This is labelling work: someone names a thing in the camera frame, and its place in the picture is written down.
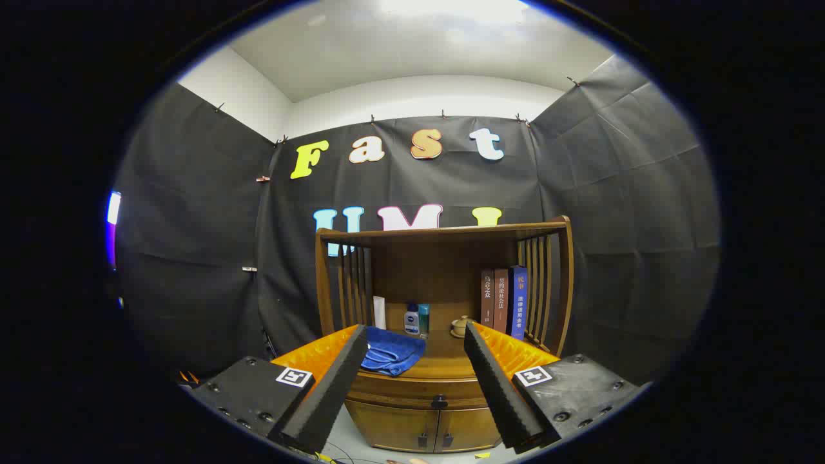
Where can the blue book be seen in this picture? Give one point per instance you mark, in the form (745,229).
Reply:
(519,303)

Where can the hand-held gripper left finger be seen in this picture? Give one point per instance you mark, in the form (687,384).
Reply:
(335,393)

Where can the wooden countertop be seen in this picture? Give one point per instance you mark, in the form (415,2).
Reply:
(445,357)

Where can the wooden drawer with black knob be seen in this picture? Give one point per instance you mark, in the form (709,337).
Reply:
(412,386)

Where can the white tube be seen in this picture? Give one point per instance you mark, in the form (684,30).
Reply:
(379,312)

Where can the bright lit screen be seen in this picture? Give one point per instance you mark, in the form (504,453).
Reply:
(113,209)

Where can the wooden cabinet door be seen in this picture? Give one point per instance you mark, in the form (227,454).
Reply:
(467,428)
(393,425)

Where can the beige lidded teacup with saucer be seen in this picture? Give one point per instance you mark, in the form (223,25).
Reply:
(461,325)

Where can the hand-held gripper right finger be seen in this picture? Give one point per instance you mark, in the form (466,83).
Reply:
(499,393)

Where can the reddish brown book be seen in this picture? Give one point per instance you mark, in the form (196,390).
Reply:
(501,299)

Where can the teal clear bottle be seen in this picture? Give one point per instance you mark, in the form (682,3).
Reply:
(424,319)

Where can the white lotion bottle blue cap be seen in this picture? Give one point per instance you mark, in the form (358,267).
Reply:
(411,322)

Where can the blue folded towel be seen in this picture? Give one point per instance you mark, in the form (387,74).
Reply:
(393,351)

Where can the wooden cabinet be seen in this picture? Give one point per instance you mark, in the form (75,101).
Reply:
(438,270)

